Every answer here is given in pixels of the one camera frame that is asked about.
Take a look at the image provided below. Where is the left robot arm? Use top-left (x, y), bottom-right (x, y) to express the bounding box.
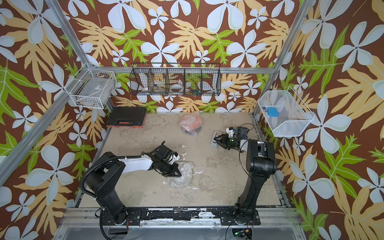
top-left (80, 143), bottom-right (182, 225)

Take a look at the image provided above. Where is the white wire basket left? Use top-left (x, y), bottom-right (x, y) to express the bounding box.
top-left (66, 64), bottom-right (117, 109)

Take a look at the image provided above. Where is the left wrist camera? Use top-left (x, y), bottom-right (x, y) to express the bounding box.
top-left (168, 152), bottom-right (180, 165)

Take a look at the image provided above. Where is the orange dinner plate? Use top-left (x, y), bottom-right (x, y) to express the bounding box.
top-left (179, 114), bottom-right (203, 132)

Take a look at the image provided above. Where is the black plastic case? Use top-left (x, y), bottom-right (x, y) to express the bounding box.
top-left (106, 107), bottom-right (147, 128)

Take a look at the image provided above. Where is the blue small object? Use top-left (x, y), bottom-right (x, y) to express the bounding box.
top-left (267, 107), bottom-right (279, 117)

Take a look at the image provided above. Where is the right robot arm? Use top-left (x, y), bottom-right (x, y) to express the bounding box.
top-left (213, 127), bottom-right (277, 225)

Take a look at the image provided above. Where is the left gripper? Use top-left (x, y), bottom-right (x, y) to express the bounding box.
top-left (159, 160), bottom-right (184, 177)

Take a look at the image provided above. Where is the bubble wrap pile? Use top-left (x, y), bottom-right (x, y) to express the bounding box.
top-left (167, 161), bottom-right (194, 189)

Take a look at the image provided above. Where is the white wire basket right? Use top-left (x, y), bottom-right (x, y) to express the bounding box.
top-left (258, 87), bottom-right (315, 138)

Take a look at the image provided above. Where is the black wire basket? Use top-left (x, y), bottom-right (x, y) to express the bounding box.
top-left (128, 63), bottom-right (222, 96)

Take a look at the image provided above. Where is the white wire basket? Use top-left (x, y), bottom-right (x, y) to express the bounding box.
top-left (258, 87), bottom-right (315, 138)
top-left (66, 64), bottom-right (117, 109)

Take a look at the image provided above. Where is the grey tape dispenser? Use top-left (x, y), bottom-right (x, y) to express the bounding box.
top-left (210, 131), bottom-right (222, 148)

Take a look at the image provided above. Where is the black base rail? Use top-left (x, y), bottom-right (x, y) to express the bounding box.
top-left (100, 204), bottom-right (261, 227)

